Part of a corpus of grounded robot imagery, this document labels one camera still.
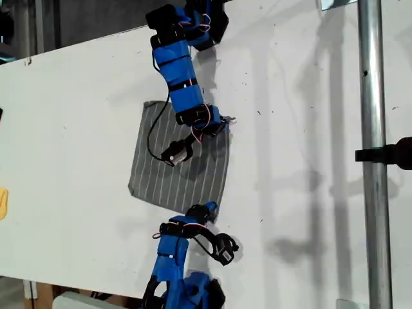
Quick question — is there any black camera cable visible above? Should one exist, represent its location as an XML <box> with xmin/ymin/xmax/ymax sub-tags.
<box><xmin>146</xmin><ymin>95</ymin><xmax>172</xmax><ymax>160</ymax></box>
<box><xmin>189</xmin><ymin>226</ymin><xmax>223</xmax><ymax>257</ymax></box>

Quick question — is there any wooden table leg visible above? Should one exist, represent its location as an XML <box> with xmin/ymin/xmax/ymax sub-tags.
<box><xmin>24</xmin><ymin>279</ymin><xmax>54</xmax><ymax>309</ymax></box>

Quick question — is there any yellow object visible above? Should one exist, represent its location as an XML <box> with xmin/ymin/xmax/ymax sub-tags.
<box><xmin>0</xmin><ymin>187</ymin><xmax>10</xmax><ymax>221</ymax></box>

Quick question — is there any steel post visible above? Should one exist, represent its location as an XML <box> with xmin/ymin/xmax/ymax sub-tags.
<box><xmin>357</xmin><ymin>0</ymin><xmax>394</xmax><ymax>309</ymax></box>

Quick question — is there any black clamp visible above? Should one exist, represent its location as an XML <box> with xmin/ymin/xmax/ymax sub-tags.
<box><xmin>355</xmin><ymin>136</ymin><xmax>412</xmax><ymax>171</ymax></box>

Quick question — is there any black camera box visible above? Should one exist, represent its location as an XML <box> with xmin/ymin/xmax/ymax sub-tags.
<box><xmin>212</xmin><ymin>234</ymin><xmax>240</xmax><ymax>267</ymax></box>
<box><xmin>160</xmin><ymin>139</ymin><xmax>194</xmax><ymax>169</ymax></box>

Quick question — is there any white box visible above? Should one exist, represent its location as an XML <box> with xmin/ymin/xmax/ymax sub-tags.
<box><xmin>52</xmin><ymin>290</ymin><xmax>142</xmax><ymax>309</ymax></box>

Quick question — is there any grey white-striped towel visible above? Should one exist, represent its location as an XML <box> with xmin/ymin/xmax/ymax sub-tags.
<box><xmin>127</xmin><ymin>100</ymin><xmax>238</xmax><ymax>216</ymax></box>

